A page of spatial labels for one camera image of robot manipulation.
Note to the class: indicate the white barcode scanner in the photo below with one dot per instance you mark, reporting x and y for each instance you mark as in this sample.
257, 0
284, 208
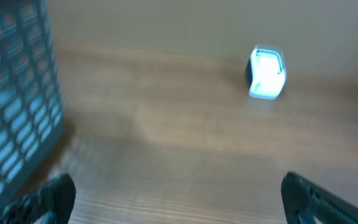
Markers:
266, 72

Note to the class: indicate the grey plastic mesh basket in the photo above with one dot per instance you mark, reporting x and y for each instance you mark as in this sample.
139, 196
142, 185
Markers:
31, 108

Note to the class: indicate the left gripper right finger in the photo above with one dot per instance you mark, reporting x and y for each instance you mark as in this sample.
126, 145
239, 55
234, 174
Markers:
306, 202

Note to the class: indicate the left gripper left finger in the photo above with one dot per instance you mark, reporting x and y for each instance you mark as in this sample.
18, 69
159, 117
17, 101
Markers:
52, 202

